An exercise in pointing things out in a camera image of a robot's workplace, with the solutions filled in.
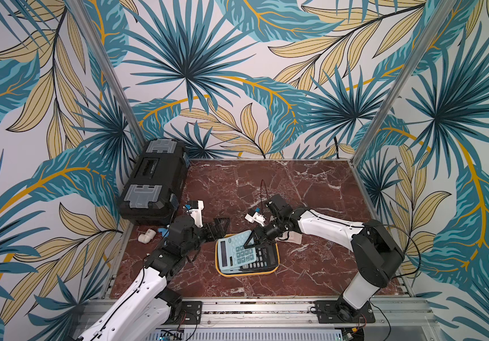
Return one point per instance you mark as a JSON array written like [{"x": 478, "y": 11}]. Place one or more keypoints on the left aluminium frame post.
[{"x": 88, "y": 30}]

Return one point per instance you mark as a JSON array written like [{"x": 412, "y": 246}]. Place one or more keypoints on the pink calculator face down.
[{"x": 294, "y": 237}]

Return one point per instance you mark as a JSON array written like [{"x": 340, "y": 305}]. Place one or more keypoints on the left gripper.
[{"x": 220, "y": 231}]

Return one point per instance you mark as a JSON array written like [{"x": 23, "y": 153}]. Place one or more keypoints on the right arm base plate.
[{"x": 339, "y": 312}]

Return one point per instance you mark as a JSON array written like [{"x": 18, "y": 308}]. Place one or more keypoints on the white pipe fitting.
[{"x": 147, "y": 237}]

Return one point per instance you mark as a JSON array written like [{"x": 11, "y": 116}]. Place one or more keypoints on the light blue calculator face down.
[{"x": 232, "y": 257}]

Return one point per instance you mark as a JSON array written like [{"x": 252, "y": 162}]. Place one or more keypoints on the black plastic toolbox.
[{"x": 152, "y": 195}]

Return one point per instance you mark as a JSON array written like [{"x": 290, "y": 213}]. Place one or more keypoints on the aluminium mounting rail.
[{"x": 286, "y": 318}]

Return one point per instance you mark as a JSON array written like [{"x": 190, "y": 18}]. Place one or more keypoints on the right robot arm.
[{"x": 377, "y": 255}]

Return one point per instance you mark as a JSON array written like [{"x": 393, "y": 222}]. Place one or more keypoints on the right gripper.
[{"x": 266, "y": 232}]

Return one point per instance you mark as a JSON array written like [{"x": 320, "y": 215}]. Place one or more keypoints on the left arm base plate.
[{"x": 159, "y": 312}]

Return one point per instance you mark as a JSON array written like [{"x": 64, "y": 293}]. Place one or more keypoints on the yellow plastic storage tray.
[{"x": 248, "y": 272}]

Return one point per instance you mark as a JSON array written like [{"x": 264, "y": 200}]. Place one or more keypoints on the aluminium frame post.
[
  {"x": 439, "y": 15},
  {"x": 88, "y": 30}
]

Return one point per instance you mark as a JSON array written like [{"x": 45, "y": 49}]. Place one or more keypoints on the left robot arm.
[{"x": 148, "y": 302}]

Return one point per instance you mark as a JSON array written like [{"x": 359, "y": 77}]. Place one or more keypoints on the right aluminium frame post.
[{"x": 439, "y": 15}]

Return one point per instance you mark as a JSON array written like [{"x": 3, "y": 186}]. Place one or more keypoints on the black calculator with grey keys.
[{"x": 267, "y": 258}]

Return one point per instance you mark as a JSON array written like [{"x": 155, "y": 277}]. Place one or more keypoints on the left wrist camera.
[{"x": 194, "y": 208}]

